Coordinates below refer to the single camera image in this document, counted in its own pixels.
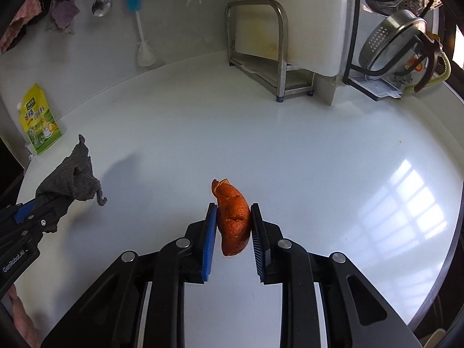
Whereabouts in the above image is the person's left hand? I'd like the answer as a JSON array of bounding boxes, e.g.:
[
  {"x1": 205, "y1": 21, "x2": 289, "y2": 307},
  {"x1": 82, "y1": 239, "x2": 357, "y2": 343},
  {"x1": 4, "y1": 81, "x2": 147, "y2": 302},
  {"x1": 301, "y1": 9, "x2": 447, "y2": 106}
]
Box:
[{"x1": 0, "y1": 284, "x2": 42, "y2": 348}]

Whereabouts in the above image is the orange peel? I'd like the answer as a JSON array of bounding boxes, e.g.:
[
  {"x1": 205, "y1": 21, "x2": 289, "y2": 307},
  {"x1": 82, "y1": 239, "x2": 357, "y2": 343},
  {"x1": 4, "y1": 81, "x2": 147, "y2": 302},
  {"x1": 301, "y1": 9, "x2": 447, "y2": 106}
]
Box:
[{"x1": 211, "y1": 178, "x2": 251, "y2": 257}]

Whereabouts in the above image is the white bottle brush blue head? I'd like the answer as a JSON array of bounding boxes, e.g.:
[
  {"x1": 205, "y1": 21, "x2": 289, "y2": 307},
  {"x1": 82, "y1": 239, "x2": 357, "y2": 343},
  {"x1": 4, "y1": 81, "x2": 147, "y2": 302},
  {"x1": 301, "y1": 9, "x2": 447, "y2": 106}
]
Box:
[{"x1": 126, "y1": 0, "x2": 157, "y2": 67}]

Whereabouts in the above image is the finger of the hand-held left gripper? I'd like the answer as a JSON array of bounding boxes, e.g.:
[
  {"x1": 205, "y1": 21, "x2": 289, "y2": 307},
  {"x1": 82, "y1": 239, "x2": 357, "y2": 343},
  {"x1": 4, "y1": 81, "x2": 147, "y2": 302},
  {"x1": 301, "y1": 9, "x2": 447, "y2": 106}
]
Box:
[
  {"x1": 12, "y1": 193, "x2": 59, "y2": 224},
  {"x1": 22, "y1": 199, "x2": 72, "y2": 240}
]

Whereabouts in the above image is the yellow curved handle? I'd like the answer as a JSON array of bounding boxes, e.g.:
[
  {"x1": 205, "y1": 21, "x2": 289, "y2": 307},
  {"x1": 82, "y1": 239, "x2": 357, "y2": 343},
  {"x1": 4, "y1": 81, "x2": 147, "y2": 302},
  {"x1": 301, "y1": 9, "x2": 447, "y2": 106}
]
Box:
[{"x1": 399, "y1": 49, "x2": 452, "y2": 93}]

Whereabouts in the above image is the white cutting board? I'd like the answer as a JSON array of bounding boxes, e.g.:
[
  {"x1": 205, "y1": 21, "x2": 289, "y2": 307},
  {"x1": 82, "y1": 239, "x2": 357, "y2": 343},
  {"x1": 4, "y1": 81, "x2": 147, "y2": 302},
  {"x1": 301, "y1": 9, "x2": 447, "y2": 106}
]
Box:
[{"x1": 234, "y1": 0, "x2": 358, "y2": 77}]

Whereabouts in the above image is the yellow seasoning pouch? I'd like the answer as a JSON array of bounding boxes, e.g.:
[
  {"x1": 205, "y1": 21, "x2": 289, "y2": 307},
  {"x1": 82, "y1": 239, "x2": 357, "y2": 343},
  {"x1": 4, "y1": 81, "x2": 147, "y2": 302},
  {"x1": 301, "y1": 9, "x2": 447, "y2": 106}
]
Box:
[{"x1": 17, "y1": 83, "x2": 62, "y2": 156}]

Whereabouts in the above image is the grey drip tray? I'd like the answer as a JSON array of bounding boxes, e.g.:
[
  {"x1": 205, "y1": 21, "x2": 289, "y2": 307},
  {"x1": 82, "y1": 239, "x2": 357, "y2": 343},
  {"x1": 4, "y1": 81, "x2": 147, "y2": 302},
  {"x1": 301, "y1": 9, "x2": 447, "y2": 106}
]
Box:
[{"x1": 348, "y1": 72, "x2": 403, "y2": 101}]

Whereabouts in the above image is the metal cutting board rack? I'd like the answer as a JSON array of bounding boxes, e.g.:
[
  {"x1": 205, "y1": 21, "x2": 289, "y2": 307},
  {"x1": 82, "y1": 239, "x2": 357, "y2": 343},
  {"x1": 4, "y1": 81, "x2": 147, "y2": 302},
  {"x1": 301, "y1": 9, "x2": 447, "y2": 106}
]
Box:
[{"x1": 224, "y1": 0, "x2": 315, "y2": 103}]

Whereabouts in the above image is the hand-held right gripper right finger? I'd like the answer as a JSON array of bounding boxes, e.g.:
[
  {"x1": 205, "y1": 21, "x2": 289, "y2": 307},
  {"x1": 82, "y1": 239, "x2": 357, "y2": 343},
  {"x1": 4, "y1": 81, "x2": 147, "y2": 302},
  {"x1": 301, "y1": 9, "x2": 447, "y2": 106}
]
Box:
[{"x1": 250, "y1": 203, "x2": 425, "y2": 348}]

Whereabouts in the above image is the black wire dish rack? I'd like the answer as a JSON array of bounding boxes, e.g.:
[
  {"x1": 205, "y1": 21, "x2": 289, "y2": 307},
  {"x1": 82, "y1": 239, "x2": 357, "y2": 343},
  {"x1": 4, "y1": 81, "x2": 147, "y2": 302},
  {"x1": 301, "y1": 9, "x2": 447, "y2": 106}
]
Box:
[{"x1": 342, "y1": 0, "x2": 445, "y2": 93}]

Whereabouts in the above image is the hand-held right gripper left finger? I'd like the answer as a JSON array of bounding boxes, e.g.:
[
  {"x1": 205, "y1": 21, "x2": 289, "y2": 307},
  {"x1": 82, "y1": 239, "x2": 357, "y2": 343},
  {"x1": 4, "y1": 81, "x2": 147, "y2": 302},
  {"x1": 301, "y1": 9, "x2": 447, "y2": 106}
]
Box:
[{"x1": 40, "y1": 203, "x2": 218, "y2": 348}]

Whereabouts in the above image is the metal colander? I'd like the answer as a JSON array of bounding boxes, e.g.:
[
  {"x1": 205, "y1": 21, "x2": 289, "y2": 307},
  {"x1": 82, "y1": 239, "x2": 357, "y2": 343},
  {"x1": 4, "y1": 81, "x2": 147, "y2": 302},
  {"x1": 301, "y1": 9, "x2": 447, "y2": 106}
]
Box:
[{"x1": 358, "y1": 9, "x2": 436, "y2": 77}]

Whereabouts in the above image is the pink hanging cloth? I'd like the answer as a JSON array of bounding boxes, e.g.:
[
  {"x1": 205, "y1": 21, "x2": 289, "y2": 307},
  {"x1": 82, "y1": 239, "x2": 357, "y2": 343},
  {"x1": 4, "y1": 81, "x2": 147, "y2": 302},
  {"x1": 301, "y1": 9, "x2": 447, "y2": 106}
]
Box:
[{"x1": 0, "y1": 0, "x2": 40, "y2": 53}]

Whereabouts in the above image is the purple grey hanging cloth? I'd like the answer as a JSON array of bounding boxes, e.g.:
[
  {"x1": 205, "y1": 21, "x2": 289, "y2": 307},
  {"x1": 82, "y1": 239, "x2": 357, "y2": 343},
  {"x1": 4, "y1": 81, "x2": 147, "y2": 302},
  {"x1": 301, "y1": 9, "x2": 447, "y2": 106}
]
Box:
[{"x1": 44, "y1": 0, "x2": 81, "y2": 35}]

